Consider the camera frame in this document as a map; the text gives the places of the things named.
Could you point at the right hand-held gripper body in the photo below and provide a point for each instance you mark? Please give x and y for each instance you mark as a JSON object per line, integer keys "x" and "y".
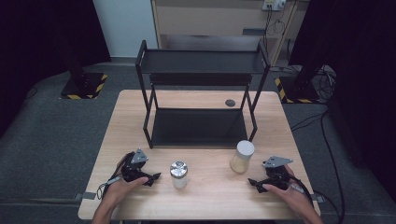
{"x": 276, "y": 172}

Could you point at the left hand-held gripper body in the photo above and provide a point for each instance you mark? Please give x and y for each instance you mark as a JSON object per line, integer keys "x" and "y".
{"x": 136, "y": 165}

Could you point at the glass jar with silver lid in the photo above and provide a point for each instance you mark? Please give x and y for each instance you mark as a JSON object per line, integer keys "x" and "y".
{"x": 179, "y": 174}

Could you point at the glass jar with white lid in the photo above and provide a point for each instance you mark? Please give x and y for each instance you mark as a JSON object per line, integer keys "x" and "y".
{"x": 242, "y": 158}

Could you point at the black metal two-tier rack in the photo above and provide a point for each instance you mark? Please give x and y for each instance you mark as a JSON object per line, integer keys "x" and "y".
{"x": 199, "y": 63}

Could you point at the person's right hand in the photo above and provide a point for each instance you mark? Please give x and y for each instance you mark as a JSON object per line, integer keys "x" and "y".
{"x": 289, "y": 199}

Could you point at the person's left hand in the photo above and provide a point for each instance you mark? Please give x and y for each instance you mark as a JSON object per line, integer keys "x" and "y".
{"x": 120, "y": 190}

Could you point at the grey tape strip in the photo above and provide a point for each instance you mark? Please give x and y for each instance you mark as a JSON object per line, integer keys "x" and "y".
{"x": 318, "y": 198}
{"x": 85, "y": 196}

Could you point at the round black table grommet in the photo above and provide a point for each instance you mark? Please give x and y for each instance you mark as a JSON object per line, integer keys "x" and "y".
{"x": 230, "y": 103}

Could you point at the black stand with striped base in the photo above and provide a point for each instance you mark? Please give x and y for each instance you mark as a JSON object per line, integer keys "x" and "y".
{"x": 299, "y": 91}
{"x": 82, "y": 87}

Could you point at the black curtain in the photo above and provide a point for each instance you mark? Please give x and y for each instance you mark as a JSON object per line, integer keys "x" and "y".
{"x": 37, "y": 37}
{"x": 361, "y": 62}

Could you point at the light wooden cabinet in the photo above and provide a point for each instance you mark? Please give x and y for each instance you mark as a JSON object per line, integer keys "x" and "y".
{"x": 202, "y": 18}

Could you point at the white power strip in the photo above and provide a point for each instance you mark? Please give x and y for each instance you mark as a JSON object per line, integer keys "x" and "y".
{"x": 274, "y": 4}

